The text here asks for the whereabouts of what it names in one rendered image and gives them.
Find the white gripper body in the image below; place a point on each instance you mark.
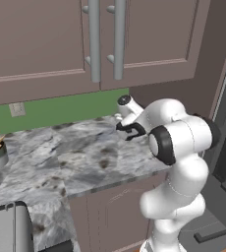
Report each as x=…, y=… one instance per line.
x=133, y=128

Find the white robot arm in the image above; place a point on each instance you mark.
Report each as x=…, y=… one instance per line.
x=180, y=183

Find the brown tall cabinet panel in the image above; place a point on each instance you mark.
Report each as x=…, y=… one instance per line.
x=197, y=85

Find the brown base cupboard door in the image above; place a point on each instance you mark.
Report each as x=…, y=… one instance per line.
x=118, y=216

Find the silver black appliance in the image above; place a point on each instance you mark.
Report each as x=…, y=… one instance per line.
x=3, y=229

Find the brown wall cupboard door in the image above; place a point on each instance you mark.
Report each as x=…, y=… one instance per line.
x=36, y=46
x=157, y=36

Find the beige wall socket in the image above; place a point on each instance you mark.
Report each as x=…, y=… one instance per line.
x=17, y=109

